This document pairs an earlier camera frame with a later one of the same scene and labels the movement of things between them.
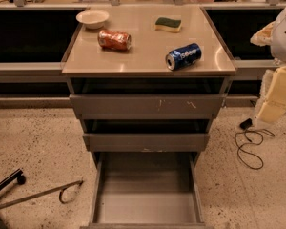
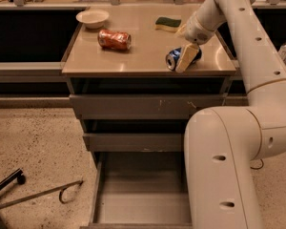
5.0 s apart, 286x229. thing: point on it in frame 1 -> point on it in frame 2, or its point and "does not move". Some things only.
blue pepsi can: (184, 56) does not move
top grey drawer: (148, 106) does not move
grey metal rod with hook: (78, 182) does not move
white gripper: (284, 40) -> (195, 32)
